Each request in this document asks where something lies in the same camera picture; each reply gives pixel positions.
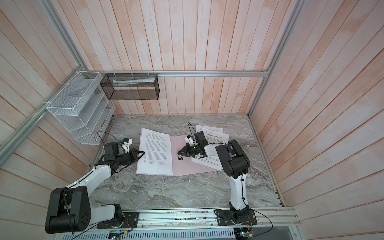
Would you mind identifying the black mesh wall basket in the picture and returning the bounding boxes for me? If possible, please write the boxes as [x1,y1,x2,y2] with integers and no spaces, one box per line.
[101,73,160,101]

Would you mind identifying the aluminium front rail frame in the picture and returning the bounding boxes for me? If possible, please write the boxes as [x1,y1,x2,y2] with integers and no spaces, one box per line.
[53,207,307,240]

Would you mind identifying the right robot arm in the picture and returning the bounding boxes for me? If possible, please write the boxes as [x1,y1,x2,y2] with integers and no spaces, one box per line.
[178,132,253,226]

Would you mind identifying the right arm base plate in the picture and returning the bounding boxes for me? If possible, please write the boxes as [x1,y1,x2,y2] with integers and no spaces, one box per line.
[214,209,258,226]

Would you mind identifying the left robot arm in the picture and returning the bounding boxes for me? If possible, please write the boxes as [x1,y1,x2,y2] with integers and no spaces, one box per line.
[45,139,145,234]

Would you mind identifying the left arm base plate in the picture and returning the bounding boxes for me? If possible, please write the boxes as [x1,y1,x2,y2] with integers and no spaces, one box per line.
[97,212,139,229]

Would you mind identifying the white wire mesh file rack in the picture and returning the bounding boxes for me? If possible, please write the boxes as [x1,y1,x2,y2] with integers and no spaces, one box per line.
[47,72,116,145]

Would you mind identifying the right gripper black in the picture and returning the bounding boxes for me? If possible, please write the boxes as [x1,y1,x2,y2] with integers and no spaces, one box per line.
[178,143,201,158]

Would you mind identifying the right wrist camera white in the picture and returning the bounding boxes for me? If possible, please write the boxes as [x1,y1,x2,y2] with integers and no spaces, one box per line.
[185,135,196,146]

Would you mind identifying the paper in black basket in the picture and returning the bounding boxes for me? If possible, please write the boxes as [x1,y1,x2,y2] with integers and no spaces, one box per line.
[112,77,156,90]

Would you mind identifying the printed paper sheet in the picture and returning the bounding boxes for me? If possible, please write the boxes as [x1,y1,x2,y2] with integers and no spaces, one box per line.
[137,129,173,176]

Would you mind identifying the printed paper sheets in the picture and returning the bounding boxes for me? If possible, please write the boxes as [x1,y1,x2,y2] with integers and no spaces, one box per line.
[192,125,229,170]

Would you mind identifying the pink file folder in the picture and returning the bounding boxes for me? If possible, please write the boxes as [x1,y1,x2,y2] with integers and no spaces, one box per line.
[169,135,215,177]

